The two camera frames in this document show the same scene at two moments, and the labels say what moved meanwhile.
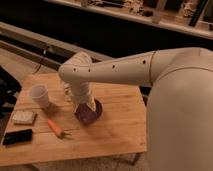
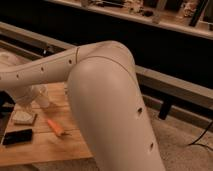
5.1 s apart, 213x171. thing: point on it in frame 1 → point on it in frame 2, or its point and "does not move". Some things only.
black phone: x=18 y=137 does not move
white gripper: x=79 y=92 → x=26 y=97
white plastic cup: x=40 y=94 does not move
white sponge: x=24 y=117 does not move
